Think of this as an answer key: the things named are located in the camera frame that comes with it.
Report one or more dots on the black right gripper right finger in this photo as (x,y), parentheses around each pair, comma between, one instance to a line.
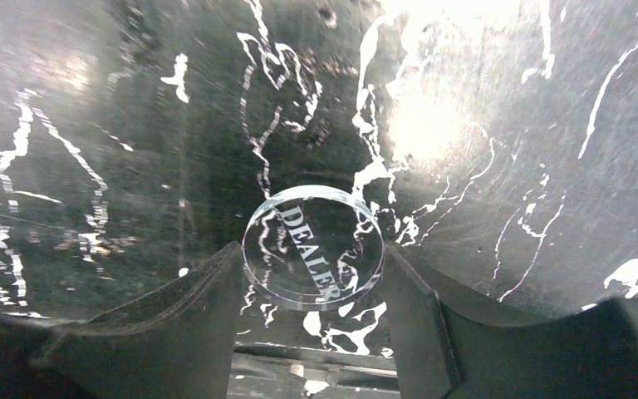
(450,341)

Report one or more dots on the clear acrylic dealer button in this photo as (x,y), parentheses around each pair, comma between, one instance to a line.
(313,248)

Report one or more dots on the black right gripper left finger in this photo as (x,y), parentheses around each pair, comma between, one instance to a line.
(176,341)

